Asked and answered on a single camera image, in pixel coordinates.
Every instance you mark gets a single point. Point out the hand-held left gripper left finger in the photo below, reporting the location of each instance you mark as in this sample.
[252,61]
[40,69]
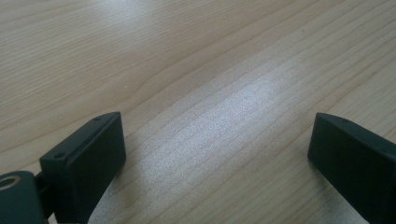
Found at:
[90,161]

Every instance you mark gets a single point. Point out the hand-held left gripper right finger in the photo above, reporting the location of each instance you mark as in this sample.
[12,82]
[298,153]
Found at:
[358,161]

